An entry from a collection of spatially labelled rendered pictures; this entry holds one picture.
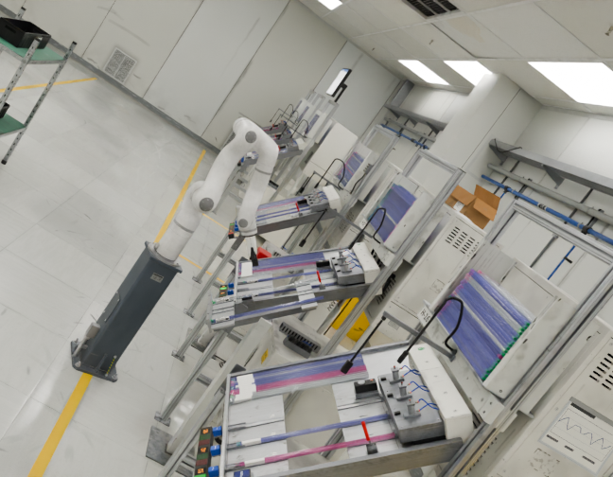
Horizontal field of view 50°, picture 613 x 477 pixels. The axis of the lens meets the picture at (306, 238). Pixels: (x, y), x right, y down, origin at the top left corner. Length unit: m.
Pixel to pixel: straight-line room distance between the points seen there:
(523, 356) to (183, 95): 10.46
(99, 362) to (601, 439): 2.39
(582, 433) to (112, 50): 10.86
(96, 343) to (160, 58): 8.91
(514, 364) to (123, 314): 2.09
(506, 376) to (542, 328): 0.17
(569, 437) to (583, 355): 0.25
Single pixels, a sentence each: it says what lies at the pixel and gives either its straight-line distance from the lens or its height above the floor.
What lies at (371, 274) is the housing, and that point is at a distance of 3.31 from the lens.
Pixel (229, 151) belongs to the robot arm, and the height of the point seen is 1.33.
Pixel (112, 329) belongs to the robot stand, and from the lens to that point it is 3.47.
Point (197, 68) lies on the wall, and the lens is 11.92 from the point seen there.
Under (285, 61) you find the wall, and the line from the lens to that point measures 11.89.
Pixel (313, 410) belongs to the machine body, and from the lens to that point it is 3.57.
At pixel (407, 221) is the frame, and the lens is 3.24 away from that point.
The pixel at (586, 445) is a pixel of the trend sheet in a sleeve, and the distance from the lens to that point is 2.17.
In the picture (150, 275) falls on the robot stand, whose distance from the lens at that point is 3.33.
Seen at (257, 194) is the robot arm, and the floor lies 1.23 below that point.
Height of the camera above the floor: 1.76
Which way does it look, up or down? 10 degrees down
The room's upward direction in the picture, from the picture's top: 35 degrees clockwise
